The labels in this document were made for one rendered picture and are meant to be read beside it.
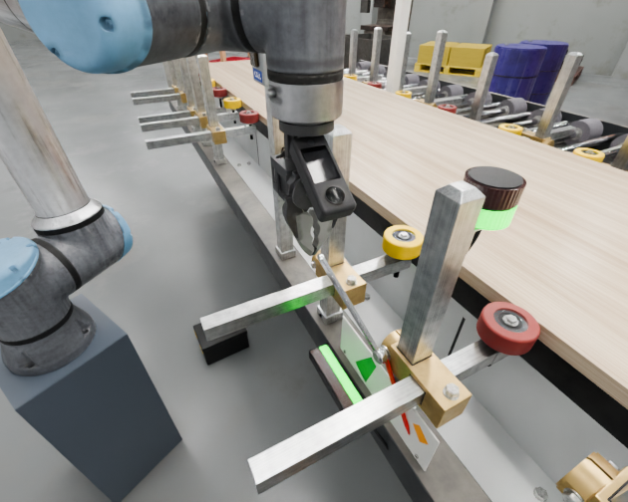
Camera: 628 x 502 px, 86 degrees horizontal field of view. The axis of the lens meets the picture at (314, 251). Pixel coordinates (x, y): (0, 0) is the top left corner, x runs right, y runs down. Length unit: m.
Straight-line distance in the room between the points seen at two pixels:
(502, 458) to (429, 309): 0.42
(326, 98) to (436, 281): 0.24
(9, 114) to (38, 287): 0.34
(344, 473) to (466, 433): 0.66
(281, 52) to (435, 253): 0.27
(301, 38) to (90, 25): 0.18
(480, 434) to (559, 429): 0.14
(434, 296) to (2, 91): 0.83
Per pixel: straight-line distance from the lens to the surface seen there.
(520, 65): 4.87
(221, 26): 0.45
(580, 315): 0.67
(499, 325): 0.58
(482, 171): 0.42
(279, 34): 0.41
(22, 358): 1.02
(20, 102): 0.90
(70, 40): 0.38
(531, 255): 0.76
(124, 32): 0.35
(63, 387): 1.02
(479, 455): 0.78
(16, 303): 0.92
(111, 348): 1.01
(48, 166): 0.92
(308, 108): 0.41
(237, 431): 1.45
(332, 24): 0.41
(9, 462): 1.74
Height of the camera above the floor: 1.29
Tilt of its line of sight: 37 degrees down
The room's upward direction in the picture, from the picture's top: straight up
